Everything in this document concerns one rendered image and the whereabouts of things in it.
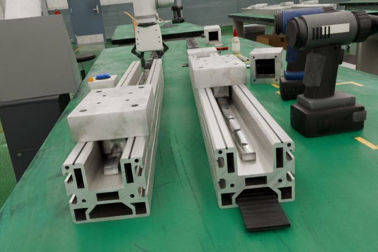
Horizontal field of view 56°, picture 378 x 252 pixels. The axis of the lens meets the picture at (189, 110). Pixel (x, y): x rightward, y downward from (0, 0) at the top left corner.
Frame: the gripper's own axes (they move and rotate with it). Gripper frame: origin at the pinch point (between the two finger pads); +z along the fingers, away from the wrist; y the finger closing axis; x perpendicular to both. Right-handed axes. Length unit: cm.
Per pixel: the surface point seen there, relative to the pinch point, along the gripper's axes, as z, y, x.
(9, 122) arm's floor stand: 11, 47, 25
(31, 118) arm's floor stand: 10.3, 40.2, 24.6
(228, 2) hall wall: -2, -196, -1103
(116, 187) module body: -1, -1, 99
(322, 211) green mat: 4, -27, 102
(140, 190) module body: 1, -4, 98
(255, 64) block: -2.2, -33.8, 33.6
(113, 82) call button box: -1.4, 9.1, 35.3
